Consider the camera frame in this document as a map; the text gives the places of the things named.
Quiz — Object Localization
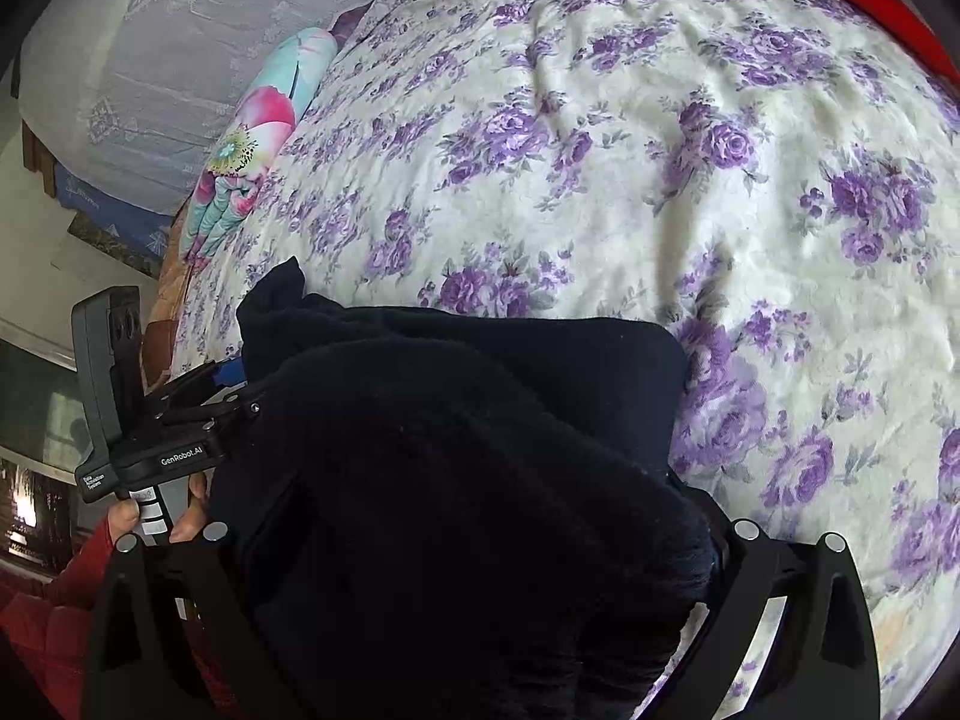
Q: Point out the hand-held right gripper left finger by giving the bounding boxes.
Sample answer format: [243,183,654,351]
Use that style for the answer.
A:
[86,523,316,720]

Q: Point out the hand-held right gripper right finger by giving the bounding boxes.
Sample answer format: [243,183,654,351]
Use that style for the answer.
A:
[637,519,881,720]

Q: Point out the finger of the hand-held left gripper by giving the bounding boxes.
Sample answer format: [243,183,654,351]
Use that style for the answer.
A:
[169,388,263,430]
[146,360,248,416]

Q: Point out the dark navy pants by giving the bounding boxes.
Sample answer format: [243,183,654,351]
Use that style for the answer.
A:
[206,255,713,720]

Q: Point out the person's left hand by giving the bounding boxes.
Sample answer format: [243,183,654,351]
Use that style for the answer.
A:
[105,471,212,544]

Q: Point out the dark glass pane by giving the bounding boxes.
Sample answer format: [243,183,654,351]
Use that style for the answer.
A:
[0,319,113,578]

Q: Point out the blue printed cloth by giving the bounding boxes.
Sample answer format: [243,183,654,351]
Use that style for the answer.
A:
[52,165,181,275]

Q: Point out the folded floral turquoise quilt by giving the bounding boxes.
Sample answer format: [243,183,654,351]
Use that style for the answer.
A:
[178,26,340,271]

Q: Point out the purple floral bed sheet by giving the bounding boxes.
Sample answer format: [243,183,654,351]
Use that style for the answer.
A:
[169,0,960,720]

